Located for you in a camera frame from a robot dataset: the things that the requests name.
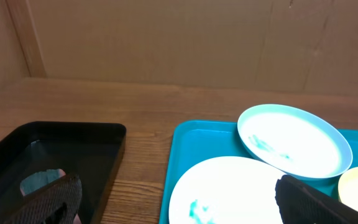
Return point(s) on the light blue plate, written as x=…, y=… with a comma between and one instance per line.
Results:
x=295, y=141

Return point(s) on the teal plastic tray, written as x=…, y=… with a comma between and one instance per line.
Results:
x=197, y=140

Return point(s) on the black rectangular tray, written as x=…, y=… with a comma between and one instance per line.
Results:
x=93, y=151

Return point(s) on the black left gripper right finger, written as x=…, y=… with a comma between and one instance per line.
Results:
x=300, y=203

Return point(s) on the white pink plate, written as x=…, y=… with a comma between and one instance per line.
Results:
x=227, y=190

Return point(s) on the pink and black sponge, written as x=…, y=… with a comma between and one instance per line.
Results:
x=39, y=179

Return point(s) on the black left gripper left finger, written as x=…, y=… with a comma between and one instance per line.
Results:
x=58, y=202

